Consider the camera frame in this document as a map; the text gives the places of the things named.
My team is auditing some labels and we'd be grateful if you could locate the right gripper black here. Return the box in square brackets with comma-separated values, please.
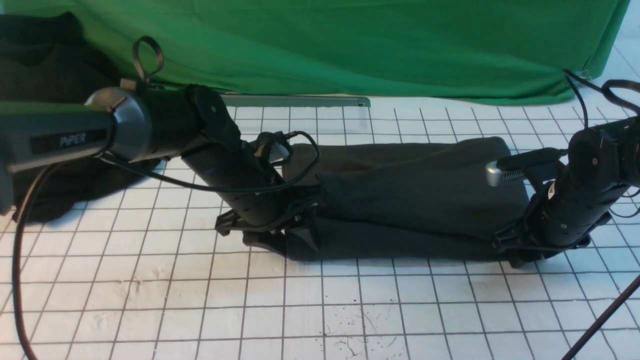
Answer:
[215, 185, 322, 236]

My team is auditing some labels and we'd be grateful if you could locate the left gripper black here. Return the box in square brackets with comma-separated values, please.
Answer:
[493, 210, 611, 268]

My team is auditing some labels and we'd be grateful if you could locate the dark gray long-sleeve shirt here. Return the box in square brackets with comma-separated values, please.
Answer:
[242, 136, 531, 262]

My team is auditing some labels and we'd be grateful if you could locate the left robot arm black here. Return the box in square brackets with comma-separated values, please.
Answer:
[485, 116, 639, 269]

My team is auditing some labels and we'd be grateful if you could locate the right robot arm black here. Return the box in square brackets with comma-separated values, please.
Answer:
[1, 85, 320, 236]

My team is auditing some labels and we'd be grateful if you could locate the gray metal bar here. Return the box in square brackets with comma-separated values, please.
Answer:
[221, 93, 371, 108]

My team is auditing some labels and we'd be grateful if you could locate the green backdrop cloth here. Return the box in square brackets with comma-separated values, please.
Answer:
[1, 0, 630, 106]

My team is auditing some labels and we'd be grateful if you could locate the black crumpled cloth pile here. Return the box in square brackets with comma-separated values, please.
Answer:
[0, 12, 143, 223]

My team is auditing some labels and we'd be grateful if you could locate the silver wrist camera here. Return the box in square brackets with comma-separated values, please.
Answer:
[485, 147, 569, 188]

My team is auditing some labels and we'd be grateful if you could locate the black cable bottom right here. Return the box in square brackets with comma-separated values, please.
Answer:
[562, 272, 640, 360]

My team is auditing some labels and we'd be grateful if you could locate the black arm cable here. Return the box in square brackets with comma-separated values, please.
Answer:
[11, 36, 321, 360]

